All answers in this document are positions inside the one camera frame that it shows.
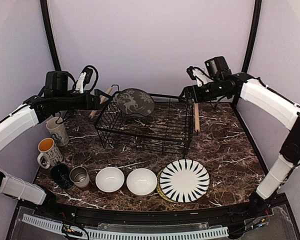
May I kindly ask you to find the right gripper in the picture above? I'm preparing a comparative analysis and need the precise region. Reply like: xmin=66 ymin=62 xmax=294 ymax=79
xmin=178 ymin=78 xmax=230 ymax=105

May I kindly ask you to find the floral white tall cup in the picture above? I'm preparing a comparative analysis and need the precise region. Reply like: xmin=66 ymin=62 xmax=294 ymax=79
xmin=45 ymin=117 xmax=69 ymax=146

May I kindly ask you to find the patterned white mug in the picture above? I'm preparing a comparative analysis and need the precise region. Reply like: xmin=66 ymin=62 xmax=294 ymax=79
xmin=37 ymin=137 xmax=63 ymax=169

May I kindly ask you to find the orange bowl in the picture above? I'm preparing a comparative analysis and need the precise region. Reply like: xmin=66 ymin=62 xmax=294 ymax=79
xmin=95 ymin=167 xmax=125 ymax=193

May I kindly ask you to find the white brown-band cup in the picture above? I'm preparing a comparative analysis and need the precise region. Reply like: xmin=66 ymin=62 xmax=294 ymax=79
xmin=69 ymin=166 xmax=92 ymax=191

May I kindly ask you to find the blue striped white plate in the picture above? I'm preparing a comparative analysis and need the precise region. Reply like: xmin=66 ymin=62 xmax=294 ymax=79
xmin=159 ymin=159 xmax=210 ymax=203

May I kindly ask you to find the dark green mug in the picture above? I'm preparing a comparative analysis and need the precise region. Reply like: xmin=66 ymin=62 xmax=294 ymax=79
xmin=50 ymin=163 xmax=74 ymax=190

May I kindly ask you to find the white ceramic bowl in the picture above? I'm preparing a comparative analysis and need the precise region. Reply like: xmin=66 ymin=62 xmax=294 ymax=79
xmin=126 ymin=168 xmax=158 ymax=196

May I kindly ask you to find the yellow woven plate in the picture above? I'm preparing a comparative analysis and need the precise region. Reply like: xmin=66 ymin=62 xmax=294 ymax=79
xmin=156 ymin=170 xmax=177 ymax=203

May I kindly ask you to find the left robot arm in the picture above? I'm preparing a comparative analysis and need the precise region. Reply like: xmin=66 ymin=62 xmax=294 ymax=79
xmin=0 ymin=65 xmax=113 ymax=218

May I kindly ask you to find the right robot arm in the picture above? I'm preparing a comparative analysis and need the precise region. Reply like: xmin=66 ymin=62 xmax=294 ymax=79
xmin=178 ymin=56 xmax=300 ymax=217

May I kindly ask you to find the grey reindeer plate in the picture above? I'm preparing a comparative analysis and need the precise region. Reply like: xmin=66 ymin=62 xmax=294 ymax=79
xmin=116 ymin=88 xmax=155 ymax=117

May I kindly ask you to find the right wooden rack handle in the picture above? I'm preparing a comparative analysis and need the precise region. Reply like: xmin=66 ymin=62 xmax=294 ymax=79
xmin=194 ymin=103 xmax=200 ymax=133

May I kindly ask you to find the wooden rack handle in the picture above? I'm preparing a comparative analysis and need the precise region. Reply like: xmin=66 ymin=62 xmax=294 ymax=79
xmin=89 ymin=86 xmax=113 ymax=119
xmin=194 ymin=103 xmax=200 ymax=133

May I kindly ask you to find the left wooden rack handle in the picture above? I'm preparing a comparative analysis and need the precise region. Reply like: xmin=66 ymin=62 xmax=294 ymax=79
xmin=89 ymin=86 xmax=113 ymax=119

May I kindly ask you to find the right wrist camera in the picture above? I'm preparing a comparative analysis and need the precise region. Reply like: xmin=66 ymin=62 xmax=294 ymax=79
xmin=186 ymin=66 xmax=208 ymax=87

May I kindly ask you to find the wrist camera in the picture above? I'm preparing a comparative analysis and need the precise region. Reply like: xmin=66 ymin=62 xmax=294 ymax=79
xmin=73 ymin=65 xmax=99 ymax=94
xmin=186 ymin=66 xmax=208 ymax=87

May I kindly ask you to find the black wire dish rack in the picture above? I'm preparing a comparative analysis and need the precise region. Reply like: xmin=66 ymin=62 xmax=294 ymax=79
xmin=94 ymin=90 xmax=194 ymax=157

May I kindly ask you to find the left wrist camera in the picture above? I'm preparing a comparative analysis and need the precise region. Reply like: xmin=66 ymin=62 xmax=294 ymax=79
xmin=73 ymin=65 xmax=99 ymax=94

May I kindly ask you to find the black front rail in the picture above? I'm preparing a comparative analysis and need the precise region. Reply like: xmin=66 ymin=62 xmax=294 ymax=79
xmin=27 ymin=202 xmax=266 ymax=226

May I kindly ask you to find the white cable duct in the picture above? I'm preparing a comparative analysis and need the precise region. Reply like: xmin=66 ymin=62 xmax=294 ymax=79
xmin=21 ymin=213 xmax=229 ymax=240

